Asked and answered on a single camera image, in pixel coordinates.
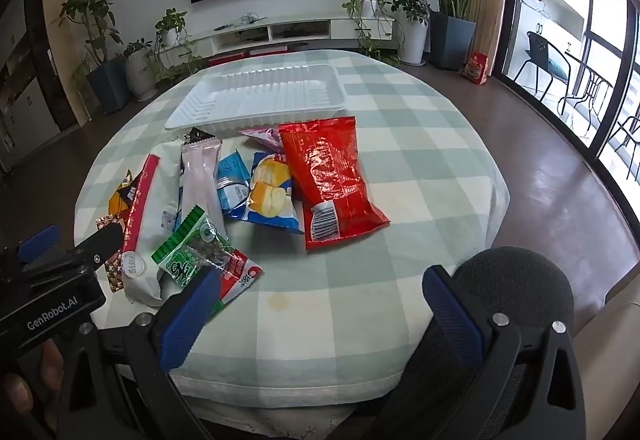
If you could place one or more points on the black metal balcony table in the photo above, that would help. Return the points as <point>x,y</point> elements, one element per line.
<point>590,84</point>

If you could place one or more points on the plant in ribbed white pot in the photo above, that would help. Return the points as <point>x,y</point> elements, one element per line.
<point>140,77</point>

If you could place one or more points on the white plastic tray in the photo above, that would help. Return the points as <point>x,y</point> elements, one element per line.
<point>260,89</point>

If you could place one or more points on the brown white cabinet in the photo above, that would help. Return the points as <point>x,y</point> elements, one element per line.
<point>30,109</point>

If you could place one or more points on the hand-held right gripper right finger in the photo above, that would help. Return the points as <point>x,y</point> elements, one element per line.
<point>452,320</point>

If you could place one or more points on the gold red heart-print packet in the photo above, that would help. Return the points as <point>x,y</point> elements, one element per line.
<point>114,270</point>

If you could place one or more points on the blue white snack packet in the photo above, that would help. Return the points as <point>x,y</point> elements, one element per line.
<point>232,185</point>

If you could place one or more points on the white television cabinet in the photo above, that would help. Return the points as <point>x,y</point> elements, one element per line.
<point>305,27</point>

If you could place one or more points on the red printed box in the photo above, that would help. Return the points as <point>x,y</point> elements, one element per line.
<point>476,68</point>

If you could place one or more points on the green seaweed packet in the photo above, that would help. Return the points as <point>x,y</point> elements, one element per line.
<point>192,240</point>

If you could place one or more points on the trailing plant in white pot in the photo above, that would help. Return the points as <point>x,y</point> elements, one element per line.
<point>368,8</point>

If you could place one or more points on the black sesame snack packet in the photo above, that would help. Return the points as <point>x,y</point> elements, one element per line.
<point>200,134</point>

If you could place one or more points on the black metal balcony chair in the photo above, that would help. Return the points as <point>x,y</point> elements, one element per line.
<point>542,52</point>
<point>625,134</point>

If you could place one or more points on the blue pink candy packet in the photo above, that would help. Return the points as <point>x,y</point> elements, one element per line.
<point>240,272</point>

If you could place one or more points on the red snack bag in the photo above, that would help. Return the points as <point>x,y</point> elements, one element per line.
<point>330,180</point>

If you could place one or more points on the long red snack packet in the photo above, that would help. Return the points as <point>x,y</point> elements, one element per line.
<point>155,230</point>

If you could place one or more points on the red storage box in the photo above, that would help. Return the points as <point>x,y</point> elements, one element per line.
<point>270,50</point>
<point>227,58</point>

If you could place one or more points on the green white checked tablecloth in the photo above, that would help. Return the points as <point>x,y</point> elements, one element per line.
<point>400,119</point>

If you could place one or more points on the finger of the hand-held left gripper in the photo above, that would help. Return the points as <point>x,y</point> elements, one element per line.
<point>97,247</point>
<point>37,240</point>

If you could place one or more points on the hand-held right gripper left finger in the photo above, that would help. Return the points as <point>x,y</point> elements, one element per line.
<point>190,320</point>

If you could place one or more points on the person's left hand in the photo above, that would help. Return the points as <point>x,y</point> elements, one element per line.
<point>45,370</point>

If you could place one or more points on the blue cake packet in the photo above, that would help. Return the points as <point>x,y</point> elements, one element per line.
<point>270,200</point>

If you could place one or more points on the beige sofa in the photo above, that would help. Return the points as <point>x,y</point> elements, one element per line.
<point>615,370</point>

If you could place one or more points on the bushy plant in tall white pot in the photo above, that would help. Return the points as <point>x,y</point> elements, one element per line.
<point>414,44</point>

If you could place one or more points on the orange snack packet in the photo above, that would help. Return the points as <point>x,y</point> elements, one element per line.
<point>117,202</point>

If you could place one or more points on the trailing plant on black stand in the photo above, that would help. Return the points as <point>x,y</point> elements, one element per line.
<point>170,37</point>

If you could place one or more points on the translucent long packet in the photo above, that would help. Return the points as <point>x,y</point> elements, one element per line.
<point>200,185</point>

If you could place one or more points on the tall plant in dark pot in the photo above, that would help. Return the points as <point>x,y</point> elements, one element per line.
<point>107,87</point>

